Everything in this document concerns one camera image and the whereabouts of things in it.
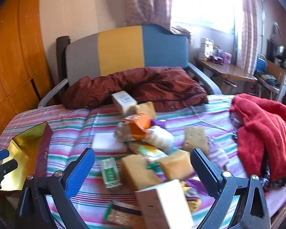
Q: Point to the black rolled mat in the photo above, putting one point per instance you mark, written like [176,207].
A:
[61,44]

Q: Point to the purple snack packet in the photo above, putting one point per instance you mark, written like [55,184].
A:
[158,122]

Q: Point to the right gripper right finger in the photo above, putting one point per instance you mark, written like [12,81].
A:
[208,172]

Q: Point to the grey yellow blue chair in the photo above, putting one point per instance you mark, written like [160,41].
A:
[127,48]

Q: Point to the yellow plush toy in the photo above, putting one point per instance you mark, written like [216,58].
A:
[192,198]

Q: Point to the floral curtain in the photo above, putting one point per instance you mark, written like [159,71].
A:
[141,12]

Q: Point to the green white small box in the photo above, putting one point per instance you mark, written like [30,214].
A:
[110,173]

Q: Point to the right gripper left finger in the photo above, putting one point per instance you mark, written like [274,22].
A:
[76,173]

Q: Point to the white storage boxes on desk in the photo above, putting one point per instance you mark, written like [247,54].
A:
[206,48]

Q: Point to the yellow corn snack packet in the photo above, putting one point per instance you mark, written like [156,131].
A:
[151,153]

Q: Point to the wooden side desk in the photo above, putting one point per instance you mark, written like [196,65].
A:
[229,78]

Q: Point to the large white perfume box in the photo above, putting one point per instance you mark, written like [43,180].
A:
[164,206]

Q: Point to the yellow sponge with holes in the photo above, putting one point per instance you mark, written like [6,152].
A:
[195,138]

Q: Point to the pink fuzzy sock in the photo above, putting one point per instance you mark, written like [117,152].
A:
[216,154]

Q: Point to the red fleece blanket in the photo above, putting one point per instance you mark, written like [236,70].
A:
[262,133]

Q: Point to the orange snack bag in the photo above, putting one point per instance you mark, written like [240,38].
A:
[133,127]

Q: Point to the gold tin box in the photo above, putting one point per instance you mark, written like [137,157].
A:
[30,149]

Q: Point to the wooden wardrobe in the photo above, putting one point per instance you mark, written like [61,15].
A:
[25,77]

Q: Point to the maroon jacket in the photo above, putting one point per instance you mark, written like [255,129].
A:
[169,88]

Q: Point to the white carton box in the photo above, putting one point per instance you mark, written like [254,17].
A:
[124,102]

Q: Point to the cardboard box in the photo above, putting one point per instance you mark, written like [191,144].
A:
[276,71]

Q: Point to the cracker packet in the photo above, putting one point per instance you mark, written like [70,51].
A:
[124,214]

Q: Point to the white sock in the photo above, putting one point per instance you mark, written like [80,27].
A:
[160,138]

